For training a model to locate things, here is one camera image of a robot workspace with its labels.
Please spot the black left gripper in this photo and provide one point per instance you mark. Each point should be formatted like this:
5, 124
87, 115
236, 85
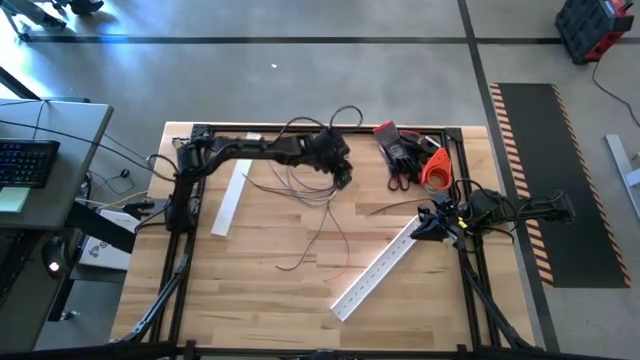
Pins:
330, 147

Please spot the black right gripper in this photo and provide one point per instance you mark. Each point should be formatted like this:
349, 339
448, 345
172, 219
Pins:
455, 215

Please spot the white raceway cover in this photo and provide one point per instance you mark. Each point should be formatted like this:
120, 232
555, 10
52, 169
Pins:
227, 210

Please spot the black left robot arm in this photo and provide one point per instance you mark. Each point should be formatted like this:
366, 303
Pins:
250, 149

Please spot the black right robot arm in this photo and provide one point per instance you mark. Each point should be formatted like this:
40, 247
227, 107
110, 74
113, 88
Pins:
540, 210

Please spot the orange tape dispenser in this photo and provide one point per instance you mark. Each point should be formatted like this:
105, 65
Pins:
440, 165

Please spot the grey glove with red cuff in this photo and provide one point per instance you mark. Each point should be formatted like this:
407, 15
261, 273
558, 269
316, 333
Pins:
395, 145

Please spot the black work glove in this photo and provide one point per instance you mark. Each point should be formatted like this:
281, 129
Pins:
415, 157

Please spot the black tape roll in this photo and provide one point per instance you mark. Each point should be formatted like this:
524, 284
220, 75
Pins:
430, 145

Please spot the black hazard-striped floor mat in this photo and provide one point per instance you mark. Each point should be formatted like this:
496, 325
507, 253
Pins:
565, 190

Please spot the clear safety glasses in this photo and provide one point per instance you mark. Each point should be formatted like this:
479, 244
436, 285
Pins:
181, 144

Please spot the grey metal floor beam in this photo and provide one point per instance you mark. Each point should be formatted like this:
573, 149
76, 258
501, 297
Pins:
622, 170

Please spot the white cardboard box black print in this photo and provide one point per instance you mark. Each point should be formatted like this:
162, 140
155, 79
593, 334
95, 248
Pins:
107, 255

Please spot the black and red toolbox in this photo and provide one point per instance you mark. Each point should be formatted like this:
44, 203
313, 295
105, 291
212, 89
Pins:
590, 27

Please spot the grey office desk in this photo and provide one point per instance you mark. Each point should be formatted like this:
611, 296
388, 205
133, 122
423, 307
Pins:
65, 165

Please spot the black computer mouse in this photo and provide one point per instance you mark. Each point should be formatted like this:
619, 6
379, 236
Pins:
54, 255

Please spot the person's shoe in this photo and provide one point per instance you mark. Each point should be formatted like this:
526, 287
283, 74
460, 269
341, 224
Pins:
85, 6

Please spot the black computer keyboard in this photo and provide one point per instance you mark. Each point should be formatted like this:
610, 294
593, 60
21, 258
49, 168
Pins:
27, 162

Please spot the green sticky note pad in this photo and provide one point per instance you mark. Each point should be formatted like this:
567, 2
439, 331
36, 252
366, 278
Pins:
12, 199

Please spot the grey table leg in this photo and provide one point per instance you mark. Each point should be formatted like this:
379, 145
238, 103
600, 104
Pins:
30, 15

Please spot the black desk bracket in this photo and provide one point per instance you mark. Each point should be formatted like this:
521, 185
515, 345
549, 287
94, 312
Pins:
100, 227

